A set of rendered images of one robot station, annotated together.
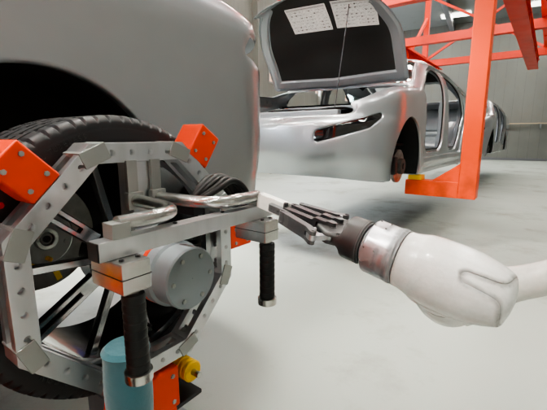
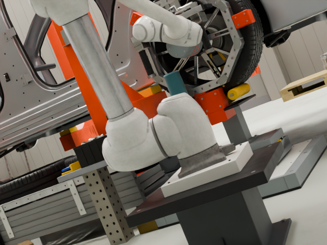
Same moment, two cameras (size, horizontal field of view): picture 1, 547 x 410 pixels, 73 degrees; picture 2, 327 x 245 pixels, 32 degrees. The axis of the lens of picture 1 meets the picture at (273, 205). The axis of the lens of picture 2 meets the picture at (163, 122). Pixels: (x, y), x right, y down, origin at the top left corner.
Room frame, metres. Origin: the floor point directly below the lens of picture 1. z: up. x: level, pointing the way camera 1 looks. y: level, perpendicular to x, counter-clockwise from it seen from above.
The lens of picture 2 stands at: (0.02, -2.65, 0.61)
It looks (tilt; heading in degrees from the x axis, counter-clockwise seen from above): 2 degrees down; 80
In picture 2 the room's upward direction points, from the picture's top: 22 degrees counter-clockwise
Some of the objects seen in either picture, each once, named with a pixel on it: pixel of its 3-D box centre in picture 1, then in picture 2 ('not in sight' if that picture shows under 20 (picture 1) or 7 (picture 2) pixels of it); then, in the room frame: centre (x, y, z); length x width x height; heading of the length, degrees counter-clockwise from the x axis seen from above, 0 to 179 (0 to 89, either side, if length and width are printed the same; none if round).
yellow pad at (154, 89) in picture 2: not in sight; (147, 93); (0.60, 0.95, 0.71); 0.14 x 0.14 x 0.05; 54
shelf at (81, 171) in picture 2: not in sight; (97, 165); (0.11, 0.41, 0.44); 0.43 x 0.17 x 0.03; 144
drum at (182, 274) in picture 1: (160, 268); (185, 43); (0.77, 0.25, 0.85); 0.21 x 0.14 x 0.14; 54
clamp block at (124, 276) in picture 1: (120, 269); (141, 44); (0.55, 0.24, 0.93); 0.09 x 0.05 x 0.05; 54
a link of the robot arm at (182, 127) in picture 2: not in sight; (182, 123); (0.42, -0.63, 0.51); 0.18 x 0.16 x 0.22; 162
